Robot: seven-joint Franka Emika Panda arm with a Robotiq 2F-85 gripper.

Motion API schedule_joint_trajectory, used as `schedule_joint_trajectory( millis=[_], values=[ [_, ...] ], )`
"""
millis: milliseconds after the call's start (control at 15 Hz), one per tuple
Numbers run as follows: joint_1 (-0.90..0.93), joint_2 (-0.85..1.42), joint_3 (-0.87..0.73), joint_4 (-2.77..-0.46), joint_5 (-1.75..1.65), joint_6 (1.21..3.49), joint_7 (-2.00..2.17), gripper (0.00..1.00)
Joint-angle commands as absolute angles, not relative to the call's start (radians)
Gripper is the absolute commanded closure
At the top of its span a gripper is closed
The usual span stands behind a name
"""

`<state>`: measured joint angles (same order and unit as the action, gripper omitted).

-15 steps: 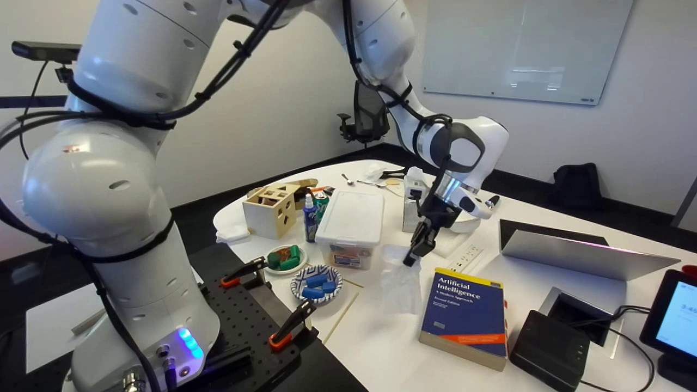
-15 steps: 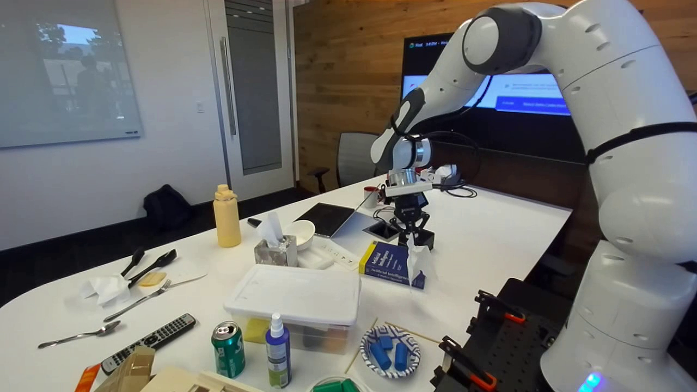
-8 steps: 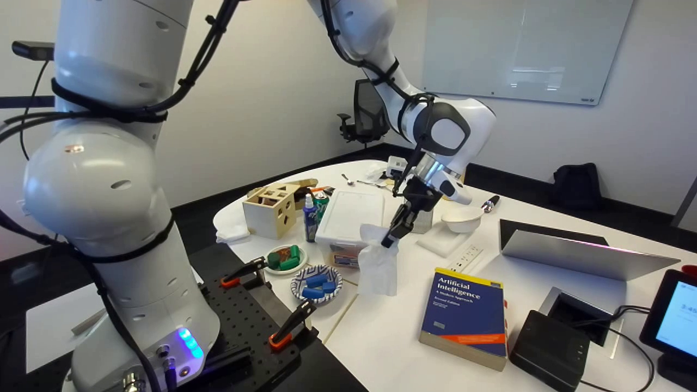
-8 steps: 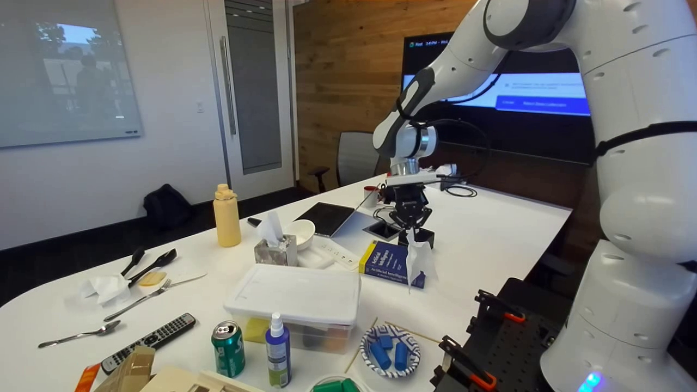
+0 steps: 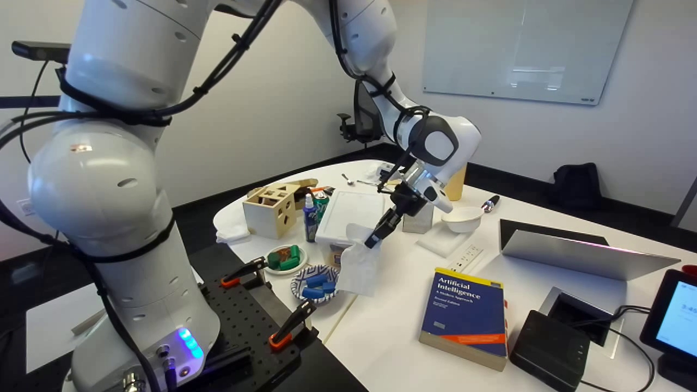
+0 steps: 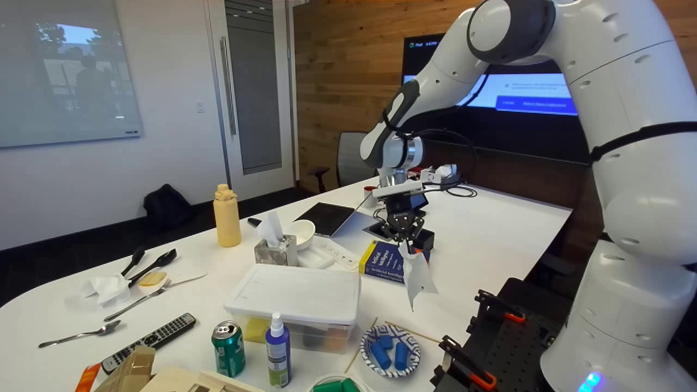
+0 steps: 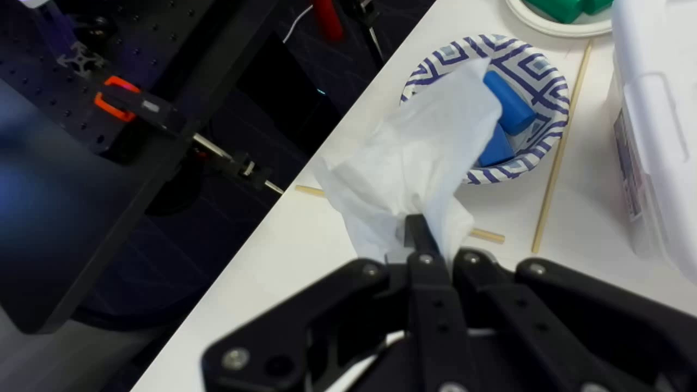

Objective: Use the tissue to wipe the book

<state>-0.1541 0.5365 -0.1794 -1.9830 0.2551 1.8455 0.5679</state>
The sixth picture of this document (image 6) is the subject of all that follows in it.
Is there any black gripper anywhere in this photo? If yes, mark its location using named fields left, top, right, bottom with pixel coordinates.
left=374, top=182, right=430, bottom=241

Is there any white tissue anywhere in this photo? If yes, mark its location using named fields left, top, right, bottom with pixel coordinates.
left=400, top=241, right=438, bottom=303

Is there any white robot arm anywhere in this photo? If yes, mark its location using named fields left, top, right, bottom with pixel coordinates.
left=360, top=0, right=697, bottom=392

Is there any grey tissue box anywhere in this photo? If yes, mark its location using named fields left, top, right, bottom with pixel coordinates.
left=255, top=214, right=298, bottom=266

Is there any black power adapter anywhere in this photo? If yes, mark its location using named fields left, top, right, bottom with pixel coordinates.
left=409, top=229, right=435, bottom=256

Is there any blue textbook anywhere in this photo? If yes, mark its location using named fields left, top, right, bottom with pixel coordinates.
left=360, top=241, right=403, bottom=282

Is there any silver laptop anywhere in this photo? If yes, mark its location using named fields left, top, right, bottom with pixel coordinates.
left=300, top=198, right=378, bottom=252

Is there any grey chair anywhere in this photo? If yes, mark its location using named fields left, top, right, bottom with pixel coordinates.
left=336, top=131, right=378, bottom=186

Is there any white bowl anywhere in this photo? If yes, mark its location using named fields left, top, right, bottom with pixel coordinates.
left=284, top=219, right=317, bottom=251

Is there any clear plastic storage box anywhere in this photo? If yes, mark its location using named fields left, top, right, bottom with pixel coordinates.
left=225, top=264, right=361, bottom=353

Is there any black orange clamp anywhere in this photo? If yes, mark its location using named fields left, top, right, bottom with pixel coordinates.
left=475, top=289, right=525, bottom=324
left=441, top=336, right=499, bottom=392

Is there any blue patterned plate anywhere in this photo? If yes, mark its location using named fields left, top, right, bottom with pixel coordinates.
left=360, top=322, right=420, bottom=379

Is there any tan water bottle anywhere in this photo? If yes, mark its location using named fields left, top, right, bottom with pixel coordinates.
left=214, top=182, right=242, bottom=249

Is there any blue spray bottle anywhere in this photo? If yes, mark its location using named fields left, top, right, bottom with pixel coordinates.
left=267, top=314, right=292, bottom=387

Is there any white plate green item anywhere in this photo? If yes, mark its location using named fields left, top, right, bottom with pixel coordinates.
left=307, top=375, right=371, bottom=392

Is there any green soda can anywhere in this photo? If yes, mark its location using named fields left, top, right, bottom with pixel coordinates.
left=212, top=320, right=246, bottom=377

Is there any black backpack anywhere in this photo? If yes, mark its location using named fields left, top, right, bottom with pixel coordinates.
left=145, top=182, right=191, bottom=229

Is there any black spatula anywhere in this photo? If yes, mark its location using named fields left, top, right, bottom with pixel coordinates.
left=126, top=249, right=177, bottom=288

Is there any black remote control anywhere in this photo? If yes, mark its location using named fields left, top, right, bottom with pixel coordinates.
left=101, top=314, right=197, bottom=375

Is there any wooden shape sorter box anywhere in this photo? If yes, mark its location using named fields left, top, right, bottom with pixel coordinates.
left=96, top=345, right=264, bottom=392

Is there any metal spoon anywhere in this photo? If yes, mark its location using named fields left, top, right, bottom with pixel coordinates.
left=38, top=320, right=120, bottom=349

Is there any white cloth on table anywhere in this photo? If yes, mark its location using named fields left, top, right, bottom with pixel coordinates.
left=66, top=275, right=129, bottom=312

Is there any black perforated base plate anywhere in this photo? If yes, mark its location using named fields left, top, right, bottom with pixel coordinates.
left=430, top=276, right=584, bottom=392

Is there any large wall monitor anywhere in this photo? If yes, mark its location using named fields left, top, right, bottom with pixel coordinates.
left=402, top=32, right=578, bottom=115

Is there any wall whiteboard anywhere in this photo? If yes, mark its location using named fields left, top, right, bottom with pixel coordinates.
left=0, top=0, right=141, bottom=149

